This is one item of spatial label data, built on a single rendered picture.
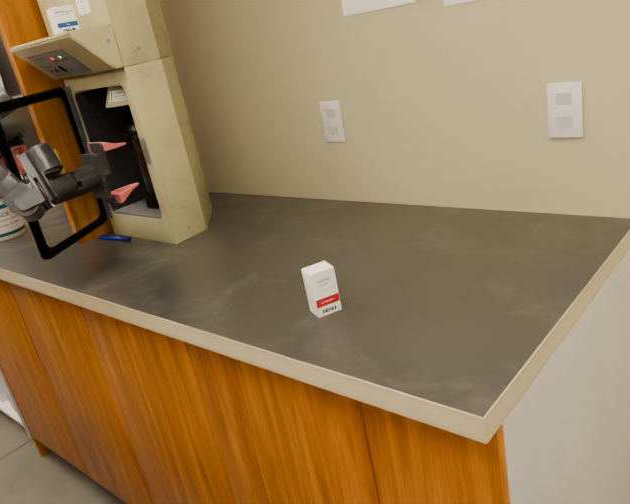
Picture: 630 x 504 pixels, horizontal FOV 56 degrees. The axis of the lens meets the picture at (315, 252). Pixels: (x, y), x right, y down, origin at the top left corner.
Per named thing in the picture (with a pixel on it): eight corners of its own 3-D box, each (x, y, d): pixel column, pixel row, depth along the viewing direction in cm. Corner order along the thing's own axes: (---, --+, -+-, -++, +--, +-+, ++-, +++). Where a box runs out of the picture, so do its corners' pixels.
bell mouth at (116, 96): (146, 95, 176) (141, 76, 174) (182, 91, 164) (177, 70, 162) (93, 109, 164) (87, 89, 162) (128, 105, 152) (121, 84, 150)
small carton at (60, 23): (74, 33, 148) (66, 7, 146) (80, 30, 144) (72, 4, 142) (54, 36, 145) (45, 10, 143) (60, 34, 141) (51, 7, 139)
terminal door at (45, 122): (108, 220, 179) (63, 86, 165) (45, 262, 152) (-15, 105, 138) (106, 220, 180) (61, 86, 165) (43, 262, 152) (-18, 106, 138)
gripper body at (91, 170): (101, 152, 130) (70, 162, 125) (116, 196, 134) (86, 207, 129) (86, 152, 134) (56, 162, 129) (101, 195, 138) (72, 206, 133)
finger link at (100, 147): (129, 133, 134) (93, 144, 128) (139, 163, 137) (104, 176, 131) (114, 134, 139) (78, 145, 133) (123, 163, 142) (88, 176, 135)
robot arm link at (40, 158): (29, 220, 130) (19, 213, 121) (1, 175, 129) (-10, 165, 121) (80, 194, 133) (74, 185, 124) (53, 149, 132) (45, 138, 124)
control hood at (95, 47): (62, 78, 166) (49, 41, 162) (124, 67, 145) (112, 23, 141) (22, 86, 158) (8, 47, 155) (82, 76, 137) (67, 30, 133)
